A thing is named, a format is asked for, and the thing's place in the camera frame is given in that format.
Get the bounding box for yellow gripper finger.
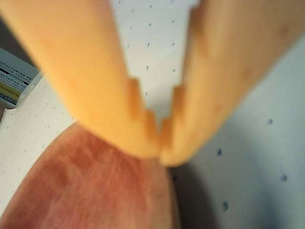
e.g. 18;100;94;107
0;0;160;158
160;0;305;167

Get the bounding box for white box with striped label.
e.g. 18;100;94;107
0;47;44;110

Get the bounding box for round brown wooden bowl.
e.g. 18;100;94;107
0;121;179;229

